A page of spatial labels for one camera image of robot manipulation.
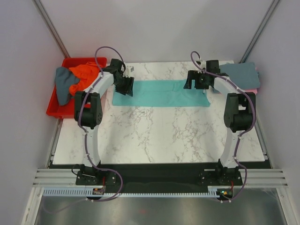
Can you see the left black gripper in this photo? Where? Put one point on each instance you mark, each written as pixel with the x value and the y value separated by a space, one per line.
pixel 128 89

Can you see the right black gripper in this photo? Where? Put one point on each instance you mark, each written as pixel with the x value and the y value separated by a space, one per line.
pixel 194 75

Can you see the teal t shirt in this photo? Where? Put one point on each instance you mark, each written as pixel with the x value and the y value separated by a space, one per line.
pixel 162 93

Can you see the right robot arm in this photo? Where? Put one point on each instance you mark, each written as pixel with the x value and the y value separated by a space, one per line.
pixel 239 118

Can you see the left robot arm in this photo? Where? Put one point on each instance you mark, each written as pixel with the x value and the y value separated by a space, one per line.
pixel 88 114

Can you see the orange t shirt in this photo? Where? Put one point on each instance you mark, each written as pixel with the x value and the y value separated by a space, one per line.
pixel 86 73

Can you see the folded grey blue shirt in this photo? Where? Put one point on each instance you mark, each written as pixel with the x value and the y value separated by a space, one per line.
pixel 232 71

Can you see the folded pink shirt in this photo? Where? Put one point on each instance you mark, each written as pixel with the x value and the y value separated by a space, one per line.
pixel 251 81

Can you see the grey blue crumpled shirt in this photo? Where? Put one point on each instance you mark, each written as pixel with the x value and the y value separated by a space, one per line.
pixel 64 79

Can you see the red plastic bin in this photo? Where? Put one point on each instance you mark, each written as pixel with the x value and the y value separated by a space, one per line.
pixel 67 111

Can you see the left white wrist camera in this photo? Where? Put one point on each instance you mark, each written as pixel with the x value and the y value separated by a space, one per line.
pixel 129 71

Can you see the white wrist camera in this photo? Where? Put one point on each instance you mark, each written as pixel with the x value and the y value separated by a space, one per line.
pixel 129 71
pixel 199 62

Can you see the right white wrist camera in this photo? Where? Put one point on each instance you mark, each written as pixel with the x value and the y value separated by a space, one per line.
pixel 199 62

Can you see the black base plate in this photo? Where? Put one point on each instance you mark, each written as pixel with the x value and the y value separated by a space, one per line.
pixel 166 178

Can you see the aluminium frame rail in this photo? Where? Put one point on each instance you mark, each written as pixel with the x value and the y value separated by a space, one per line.
pixel 256 178

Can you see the white slotted cable duct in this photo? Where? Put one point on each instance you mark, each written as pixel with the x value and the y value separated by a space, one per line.
pixel 102 192

